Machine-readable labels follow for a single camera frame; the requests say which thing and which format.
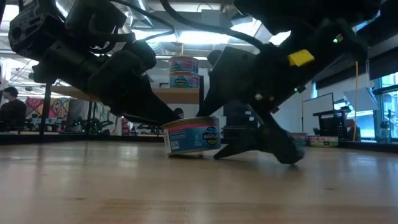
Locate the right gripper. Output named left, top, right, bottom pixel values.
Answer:
left=197, top=18, right=369, bottom=165

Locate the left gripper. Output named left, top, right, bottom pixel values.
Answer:
left=32, top=40, right=182, bottom=125

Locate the wooden shelf board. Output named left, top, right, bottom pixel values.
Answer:
left=51, top=85, right=201, bottom=105

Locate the wooden raised shelf platform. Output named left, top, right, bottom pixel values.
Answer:
left=39, top=76, right=206, bottom=138

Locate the black monitor cart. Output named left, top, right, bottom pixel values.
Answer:
left=223, top=99, right=261, bottom=144

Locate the Bumble Bee tuna can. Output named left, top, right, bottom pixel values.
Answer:
left=307, top=135, right=339, bottom=148

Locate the white board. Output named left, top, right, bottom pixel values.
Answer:
left=301, top=92, right=335, bottom=134

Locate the grey ceiling box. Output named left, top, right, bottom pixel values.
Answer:
left=201, top=9, right=233, bottom=28

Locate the white angled panel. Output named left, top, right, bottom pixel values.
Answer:
left=343, top=86, right=381, bottom=113

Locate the colourful patterned cloth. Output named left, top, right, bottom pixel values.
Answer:
left=24, top=96, right=70, bottom=124

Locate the glass window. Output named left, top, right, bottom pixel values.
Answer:
left=373, top=73, right=398, bottom=141

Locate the black aluminium table frame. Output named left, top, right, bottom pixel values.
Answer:
left=0, top=132, right=398, bottom=154

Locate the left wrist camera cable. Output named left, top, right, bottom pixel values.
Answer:
left=88, top=6, right=177, bottom=55

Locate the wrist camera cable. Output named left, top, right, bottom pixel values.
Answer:
left=159, top=0, right=268, bottom=50
left=88, top=6, right=177, bottom=55

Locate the black wire basket cart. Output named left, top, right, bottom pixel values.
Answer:
left=312, top=107, right=351, bottom=140

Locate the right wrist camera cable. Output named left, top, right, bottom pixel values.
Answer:
left=159, top=0, right=268, bottom=50

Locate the yellow hanging cable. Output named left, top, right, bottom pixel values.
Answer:
left=353, top=60, right=359, bottom=141

